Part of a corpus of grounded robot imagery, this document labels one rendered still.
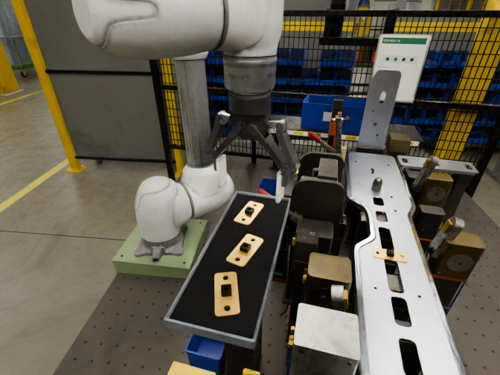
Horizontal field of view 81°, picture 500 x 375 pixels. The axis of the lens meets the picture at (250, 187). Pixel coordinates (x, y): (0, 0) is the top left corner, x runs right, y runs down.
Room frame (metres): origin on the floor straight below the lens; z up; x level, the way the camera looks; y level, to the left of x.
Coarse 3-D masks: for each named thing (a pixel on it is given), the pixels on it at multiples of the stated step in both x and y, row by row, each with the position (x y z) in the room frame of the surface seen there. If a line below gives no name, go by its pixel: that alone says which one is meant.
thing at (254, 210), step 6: (252, 204) 0.57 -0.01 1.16; (258, 204) 0.57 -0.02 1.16; (246, 210) 0.53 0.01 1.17; (252, 210) 0.53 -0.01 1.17; (258, 210) 0.54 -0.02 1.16; (240, 216) 0.52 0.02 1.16; (246, 216) 0.52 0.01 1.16; (252, 216) 0.52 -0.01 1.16; (240, 222) 0.50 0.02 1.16; (246, 222) 0.50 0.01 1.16
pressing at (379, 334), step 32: (352, 160) 1.13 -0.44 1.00; (384, 160) 1.13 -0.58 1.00; (352, 192) 0.87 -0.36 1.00; (384, 192) 0.87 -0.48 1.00; (384, 224) 0.69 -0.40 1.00; (352, 256) 0.57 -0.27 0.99; (416, 256) 0.56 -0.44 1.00; (384, 288) 0.46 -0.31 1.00; (416, 288) 0.46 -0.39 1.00; (384, 320) 0.38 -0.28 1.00; (416, 320) 0.38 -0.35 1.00; (384, 352) 0.31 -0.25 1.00; (448, 352) 0.31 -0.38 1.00
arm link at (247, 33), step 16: (224, 0) 0.45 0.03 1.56; (240, 0) 0.46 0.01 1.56; (256, 0) 0.47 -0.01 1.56; (272, 0) 0.49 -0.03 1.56; (224, 16) 0.45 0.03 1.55; (240, 16) 0.46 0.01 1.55; (256, 16) 0.47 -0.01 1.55; (272, 16) 0.49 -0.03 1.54; (224, 32) 0.45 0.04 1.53; (240, 32) 0.47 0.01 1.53; (256, 32) 0.48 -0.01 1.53; (272, 32) 0.50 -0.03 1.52; (224, 48) 0.48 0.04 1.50; (240, 48) 0.48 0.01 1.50; (256, 48) 0.49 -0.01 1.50; (272, 48) 0.50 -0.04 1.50
